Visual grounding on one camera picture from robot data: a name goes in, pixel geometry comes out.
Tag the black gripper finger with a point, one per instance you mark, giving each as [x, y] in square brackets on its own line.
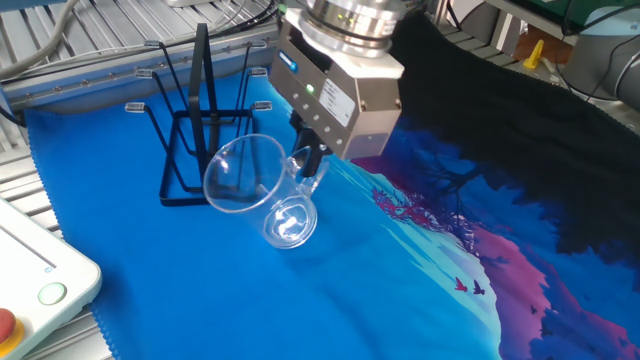
[315, 155]
[297, 122]

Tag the aluminium table edge rail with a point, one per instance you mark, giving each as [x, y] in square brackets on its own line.
[100, 80]

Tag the yellow plastic object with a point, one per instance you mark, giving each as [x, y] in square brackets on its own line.
[535, 55]

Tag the blue landscape print cloth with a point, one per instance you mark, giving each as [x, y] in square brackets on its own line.
[300, 300]

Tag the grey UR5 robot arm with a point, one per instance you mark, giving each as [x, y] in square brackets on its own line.
[350, 20]

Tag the grey aluminium post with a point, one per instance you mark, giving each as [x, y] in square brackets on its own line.
[504, 35]

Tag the grey Schunk gripper body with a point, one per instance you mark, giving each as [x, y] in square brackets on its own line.
[325, 115]

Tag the white teach pendant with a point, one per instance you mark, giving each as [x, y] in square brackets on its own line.
[30, 260]

